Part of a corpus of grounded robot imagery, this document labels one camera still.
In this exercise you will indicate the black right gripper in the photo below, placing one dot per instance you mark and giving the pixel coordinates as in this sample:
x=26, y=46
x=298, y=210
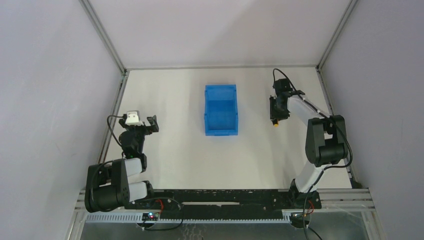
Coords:
x=276, y=108

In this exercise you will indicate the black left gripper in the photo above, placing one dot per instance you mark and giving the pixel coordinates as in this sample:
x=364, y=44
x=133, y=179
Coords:
x=137, y=127

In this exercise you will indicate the black yellow screwdriver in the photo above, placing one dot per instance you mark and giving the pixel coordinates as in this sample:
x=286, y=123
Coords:
x=275, y=124

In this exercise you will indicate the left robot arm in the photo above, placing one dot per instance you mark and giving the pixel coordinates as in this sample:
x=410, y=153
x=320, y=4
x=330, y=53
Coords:
x=107, y=184

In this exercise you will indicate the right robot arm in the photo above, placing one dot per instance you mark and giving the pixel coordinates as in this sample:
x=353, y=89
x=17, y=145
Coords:
x=325, y=144

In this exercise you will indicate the blue plastic bin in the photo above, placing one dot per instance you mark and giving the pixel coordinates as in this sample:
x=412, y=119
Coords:
x=221, y=110

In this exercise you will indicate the small circuit board with leds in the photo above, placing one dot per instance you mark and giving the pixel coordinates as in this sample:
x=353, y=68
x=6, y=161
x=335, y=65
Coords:
x=150, y=216

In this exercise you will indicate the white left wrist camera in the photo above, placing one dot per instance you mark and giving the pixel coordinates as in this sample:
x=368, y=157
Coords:
x=133, y=118

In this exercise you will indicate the aluminium frame rail back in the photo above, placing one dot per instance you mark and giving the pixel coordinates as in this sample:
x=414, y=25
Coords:
x=222, y=67

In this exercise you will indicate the aluminium frame rail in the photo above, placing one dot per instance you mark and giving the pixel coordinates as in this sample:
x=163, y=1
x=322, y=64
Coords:
x=222, y=67
x=325, y=71
x=113, y=76

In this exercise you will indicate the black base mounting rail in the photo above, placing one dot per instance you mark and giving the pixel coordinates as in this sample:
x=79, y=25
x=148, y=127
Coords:
x=227, y=204

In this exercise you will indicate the white slotted cable duct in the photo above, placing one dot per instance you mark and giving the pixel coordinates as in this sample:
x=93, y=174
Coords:
x=115, y=217

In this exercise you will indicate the aluminium frame rail left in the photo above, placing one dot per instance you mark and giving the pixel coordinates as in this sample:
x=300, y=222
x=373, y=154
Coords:
x=113, y=76

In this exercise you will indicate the aluminium frame rail right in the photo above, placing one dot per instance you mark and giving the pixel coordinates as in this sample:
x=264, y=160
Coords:
x=325, y=71

